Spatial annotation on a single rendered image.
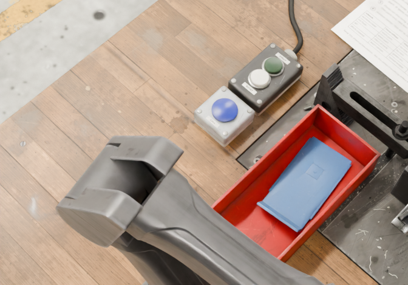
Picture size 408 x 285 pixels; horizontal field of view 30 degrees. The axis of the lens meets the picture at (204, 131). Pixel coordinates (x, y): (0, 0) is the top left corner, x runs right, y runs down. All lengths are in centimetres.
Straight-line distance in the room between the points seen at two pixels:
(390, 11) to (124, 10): 125
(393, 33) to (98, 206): 76
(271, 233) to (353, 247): 12
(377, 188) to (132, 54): 44
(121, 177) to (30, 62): 165
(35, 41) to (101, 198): 174
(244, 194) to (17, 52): 138
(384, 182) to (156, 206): 57
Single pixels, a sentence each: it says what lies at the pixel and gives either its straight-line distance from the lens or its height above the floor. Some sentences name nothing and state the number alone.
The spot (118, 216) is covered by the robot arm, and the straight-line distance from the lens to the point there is 66.
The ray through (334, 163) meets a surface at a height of 91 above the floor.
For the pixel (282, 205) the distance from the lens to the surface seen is 112.
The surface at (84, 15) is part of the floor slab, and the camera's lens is 243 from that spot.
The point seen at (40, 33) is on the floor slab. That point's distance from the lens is 241.
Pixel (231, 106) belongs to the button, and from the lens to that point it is 115.
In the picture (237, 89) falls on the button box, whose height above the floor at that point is 93.
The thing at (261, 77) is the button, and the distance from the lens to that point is 118.
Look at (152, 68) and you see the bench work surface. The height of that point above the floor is 90.
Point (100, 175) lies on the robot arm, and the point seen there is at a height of 128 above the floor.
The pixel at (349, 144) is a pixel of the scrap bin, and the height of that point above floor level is 93.
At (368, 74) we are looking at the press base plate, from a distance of 126.
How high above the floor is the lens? 194
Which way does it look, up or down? 62 degrees down
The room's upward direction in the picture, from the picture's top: 3 degrees clockwise
